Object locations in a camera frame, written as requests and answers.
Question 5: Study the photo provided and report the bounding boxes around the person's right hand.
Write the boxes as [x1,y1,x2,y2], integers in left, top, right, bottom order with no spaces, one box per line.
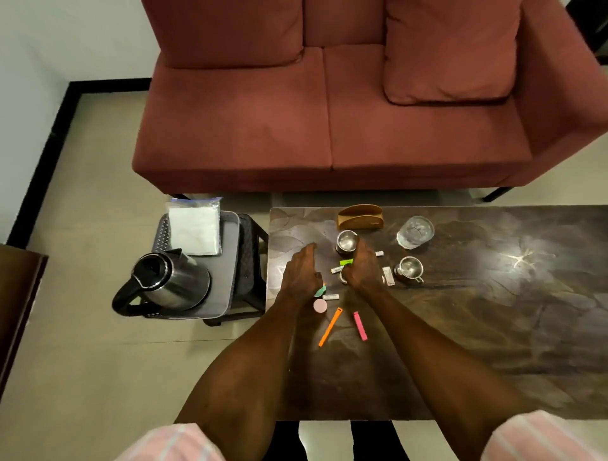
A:
[341,237,387,298]

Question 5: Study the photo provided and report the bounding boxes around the person's left hand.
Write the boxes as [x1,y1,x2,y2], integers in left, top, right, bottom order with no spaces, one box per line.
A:
[279,242,325,308]

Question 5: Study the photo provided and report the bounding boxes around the person's right forearm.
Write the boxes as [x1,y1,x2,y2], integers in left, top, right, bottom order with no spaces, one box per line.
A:
[367,286,538,461]

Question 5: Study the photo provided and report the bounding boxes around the person's left forearm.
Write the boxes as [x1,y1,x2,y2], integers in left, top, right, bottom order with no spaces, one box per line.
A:
[174,291,312,461]

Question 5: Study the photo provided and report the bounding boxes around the orange stick sachet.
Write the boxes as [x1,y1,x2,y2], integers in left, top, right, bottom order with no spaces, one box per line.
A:
[318,307,344,348]

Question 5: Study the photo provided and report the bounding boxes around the brown wooden napkin holder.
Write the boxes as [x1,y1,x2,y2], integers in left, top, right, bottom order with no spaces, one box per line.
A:
[337,204,385,232]

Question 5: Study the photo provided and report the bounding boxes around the black plastic stool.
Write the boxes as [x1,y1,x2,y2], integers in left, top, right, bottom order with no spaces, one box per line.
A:
[151,213,268,327]

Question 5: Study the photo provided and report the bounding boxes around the clear glass of water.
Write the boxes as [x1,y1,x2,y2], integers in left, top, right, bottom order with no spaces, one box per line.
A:
[396,216,436,250]

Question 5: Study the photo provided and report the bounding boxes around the grey plastic tray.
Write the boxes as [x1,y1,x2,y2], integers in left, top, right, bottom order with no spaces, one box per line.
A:
[156,210,241,319]

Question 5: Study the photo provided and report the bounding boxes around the white napkins in plastic bag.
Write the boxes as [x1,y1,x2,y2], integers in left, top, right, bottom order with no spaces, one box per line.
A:
[165,197,223,257]

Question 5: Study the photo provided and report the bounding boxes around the steel electric kettle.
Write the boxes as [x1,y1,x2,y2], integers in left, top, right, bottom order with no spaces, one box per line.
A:
[112,249,212,317]

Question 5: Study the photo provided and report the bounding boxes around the red fabric sofa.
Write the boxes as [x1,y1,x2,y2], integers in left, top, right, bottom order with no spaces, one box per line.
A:
[132,0,608,203]

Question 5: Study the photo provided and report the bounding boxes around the pink striped shirt sleeve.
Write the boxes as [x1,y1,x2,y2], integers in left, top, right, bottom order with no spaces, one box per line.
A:
[113,422,227,461]
[481,410,608,461]

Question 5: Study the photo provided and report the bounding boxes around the large red sofa cushion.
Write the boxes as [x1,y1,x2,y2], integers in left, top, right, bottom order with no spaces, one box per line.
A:
[383,0,523,106]

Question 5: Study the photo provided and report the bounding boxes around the narrow red back cushion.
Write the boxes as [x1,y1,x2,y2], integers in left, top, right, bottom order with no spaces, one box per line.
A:
[303,0,387,48]

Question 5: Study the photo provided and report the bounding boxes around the wide red back cushion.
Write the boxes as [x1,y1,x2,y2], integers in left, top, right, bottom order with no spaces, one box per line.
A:
[142,0,305,70]

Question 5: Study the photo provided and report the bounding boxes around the dark brown wooden furniture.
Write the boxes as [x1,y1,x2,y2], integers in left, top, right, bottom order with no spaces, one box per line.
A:
[0,243,49,401]

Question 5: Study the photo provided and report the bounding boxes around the steel cup without handle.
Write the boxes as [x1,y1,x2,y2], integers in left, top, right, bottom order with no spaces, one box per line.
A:
[336,230,360,256]

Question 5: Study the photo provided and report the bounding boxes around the steel cup with handle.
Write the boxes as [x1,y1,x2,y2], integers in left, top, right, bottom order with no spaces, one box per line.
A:
[394,256,425,285]

